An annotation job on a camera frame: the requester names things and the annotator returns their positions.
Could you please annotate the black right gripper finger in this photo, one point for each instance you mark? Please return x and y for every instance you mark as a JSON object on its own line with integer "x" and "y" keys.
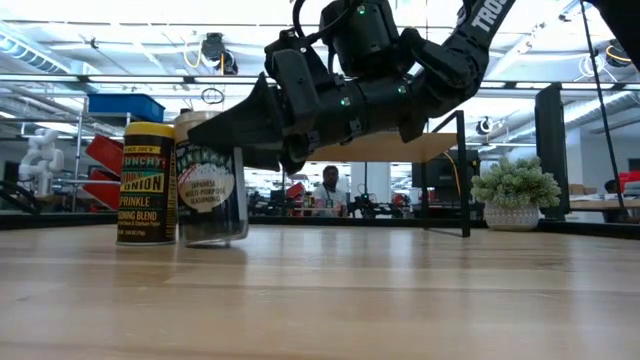
{"x": 260, "y": 160}
{"x": 235, "y": 120}

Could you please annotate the gold-lid furikake seasoning jar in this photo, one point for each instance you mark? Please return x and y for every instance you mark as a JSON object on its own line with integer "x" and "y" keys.
{"x": 210, "y": 200}

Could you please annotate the yellow-lid crunchy onion jar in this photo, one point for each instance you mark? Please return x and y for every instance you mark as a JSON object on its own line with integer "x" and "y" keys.
{"x": 147, "y": 190}

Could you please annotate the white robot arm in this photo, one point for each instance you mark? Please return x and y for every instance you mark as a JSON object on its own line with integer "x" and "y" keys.
{"x": 42, "y": 160}

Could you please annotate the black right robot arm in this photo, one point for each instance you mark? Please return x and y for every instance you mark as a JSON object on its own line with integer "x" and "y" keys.
{"x": 450, "y": 65}

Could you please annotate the person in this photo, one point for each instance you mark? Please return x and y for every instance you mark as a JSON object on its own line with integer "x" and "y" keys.
{"x": 330, "y": 195}

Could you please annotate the blue plastic storage bin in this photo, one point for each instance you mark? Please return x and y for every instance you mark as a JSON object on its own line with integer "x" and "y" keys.
{"x": 125, "y": 107}

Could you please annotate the red plastic storage bin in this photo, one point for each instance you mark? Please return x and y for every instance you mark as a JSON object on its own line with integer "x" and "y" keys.
{"x": 107, "y": 152}
{"x": 105, "y": 192}

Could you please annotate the black equipment box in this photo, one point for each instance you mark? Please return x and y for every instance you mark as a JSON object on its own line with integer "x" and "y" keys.
{"x": 440, "y": 172}

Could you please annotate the silver metal storage rack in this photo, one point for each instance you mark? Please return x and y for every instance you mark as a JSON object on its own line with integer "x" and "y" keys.
{"x": 78, "y": 150}

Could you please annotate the green potted plant white pot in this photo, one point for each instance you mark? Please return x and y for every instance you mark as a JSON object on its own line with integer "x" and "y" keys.
{"x": 515, "y": 190}

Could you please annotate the black upright panel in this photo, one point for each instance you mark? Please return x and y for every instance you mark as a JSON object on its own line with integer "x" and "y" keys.
{"x": 550, "y": 150}

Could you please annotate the wooden side desk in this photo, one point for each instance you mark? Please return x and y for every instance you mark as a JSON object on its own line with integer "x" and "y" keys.
{"x": 600, "y": 204}

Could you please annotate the wooden shelf black metal frame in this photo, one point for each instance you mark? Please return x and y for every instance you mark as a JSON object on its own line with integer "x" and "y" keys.
{"x": 380, "y": 147}

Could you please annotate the black diagonal frame strut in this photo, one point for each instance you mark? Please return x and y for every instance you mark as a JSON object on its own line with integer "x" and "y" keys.
{"x": 600, "y": 100}

